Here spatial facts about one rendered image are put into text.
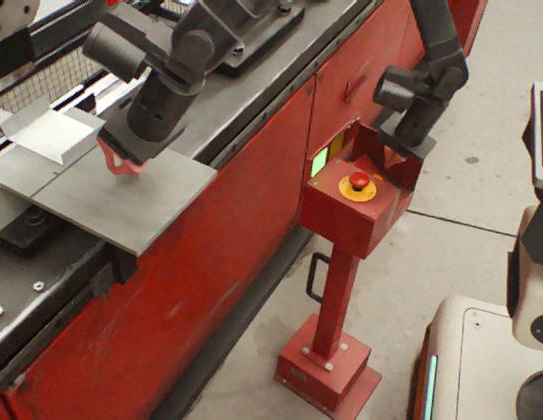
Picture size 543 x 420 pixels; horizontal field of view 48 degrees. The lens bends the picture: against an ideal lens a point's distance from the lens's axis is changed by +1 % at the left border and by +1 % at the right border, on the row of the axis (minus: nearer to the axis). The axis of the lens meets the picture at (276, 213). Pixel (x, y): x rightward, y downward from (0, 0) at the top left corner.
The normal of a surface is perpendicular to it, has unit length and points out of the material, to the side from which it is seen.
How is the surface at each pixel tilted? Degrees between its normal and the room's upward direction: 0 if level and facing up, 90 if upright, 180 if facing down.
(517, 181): 0
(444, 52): 78
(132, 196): 0
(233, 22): 83
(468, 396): 0
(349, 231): 90
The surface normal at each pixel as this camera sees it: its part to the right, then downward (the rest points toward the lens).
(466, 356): 0.07, -0.69
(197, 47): -0.15, 0.59
